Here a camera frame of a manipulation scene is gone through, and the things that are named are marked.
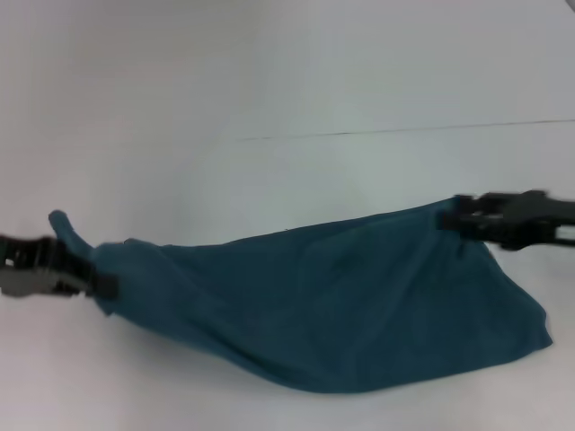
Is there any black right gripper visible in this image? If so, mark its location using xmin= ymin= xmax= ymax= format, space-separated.
xmin=437 ymin=189 xmax=575 ymax=252

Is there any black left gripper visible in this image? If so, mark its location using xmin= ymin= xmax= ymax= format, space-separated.
xmin=0 ymin=233 xmax=119 ymax=301

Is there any teal blue shirt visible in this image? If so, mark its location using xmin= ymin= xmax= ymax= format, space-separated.
xmin=48 ymin=199 xmax=553 ymax=397

